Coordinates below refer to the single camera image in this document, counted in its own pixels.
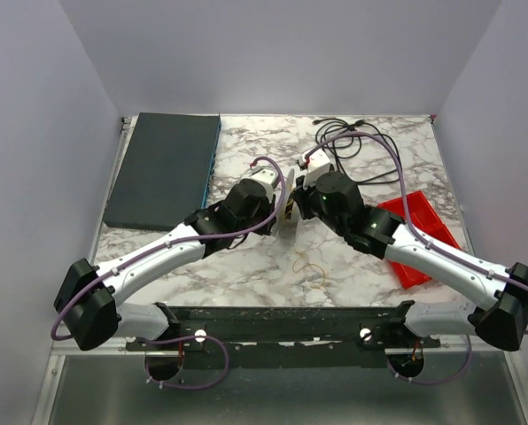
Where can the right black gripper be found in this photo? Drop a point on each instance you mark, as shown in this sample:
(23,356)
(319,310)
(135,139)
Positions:
(302,203)

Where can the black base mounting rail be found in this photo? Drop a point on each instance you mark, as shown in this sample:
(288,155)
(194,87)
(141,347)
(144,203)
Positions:
(302,337)

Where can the red plastic bin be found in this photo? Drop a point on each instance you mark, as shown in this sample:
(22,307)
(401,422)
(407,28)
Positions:
(428,223)

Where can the grey cable spool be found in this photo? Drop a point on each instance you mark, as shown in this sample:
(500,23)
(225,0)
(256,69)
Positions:
(288,217)

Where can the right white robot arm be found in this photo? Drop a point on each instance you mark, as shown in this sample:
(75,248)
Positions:
(495,304)

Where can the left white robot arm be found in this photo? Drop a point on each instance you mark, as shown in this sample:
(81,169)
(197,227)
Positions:
(92,302)

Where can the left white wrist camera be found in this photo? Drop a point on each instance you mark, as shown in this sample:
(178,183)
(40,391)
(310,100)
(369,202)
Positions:
(267,177)

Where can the dark grey network switch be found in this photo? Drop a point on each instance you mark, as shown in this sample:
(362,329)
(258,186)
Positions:
(165,173)

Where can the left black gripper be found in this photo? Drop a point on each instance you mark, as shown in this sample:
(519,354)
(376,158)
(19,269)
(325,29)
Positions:
(272,216)

